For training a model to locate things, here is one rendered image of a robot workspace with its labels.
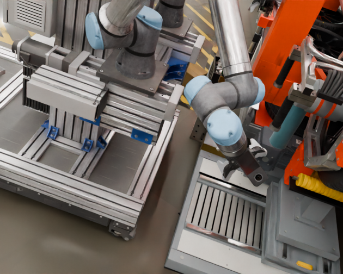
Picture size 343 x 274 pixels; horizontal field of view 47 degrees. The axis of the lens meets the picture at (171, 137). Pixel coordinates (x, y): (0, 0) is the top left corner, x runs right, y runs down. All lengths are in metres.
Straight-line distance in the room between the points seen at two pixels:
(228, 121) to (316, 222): 1.30
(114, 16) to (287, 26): 1.00
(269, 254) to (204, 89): 1.15
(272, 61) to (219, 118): 1.21
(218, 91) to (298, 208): 1.25
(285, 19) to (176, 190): 1.04
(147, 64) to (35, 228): 0.95
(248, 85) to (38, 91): 0.79
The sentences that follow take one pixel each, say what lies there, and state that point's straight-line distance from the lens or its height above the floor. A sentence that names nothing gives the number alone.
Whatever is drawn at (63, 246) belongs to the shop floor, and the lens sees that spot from 1.91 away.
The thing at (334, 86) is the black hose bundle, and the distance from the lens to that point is 1.49.
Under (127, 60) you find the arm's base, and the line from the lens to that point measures 1.45.
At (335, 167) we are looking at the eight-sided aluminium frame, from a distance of 1.60.
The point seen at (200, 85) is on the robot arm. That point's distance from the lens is 0.97.
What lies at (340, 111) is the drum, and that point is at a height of 0.86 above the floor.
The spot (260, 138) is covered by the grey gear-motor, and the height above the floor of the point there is 0.39.
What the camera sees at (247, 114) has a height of 0.34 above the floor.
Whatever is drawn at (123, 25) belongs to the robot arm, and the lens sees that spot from 1.27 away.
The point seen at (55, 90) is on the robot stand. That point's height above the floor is 0.73.
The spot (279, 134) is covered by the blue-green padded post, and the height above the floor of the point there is 0.56.
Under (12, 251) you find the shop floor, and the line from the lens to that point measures 1.90.
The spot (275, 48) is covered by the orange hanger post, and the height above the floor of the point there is 0.82.
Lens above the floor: 1.61
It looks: 39 degrees down
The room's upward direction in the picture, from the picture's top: 19 degrees clockwise
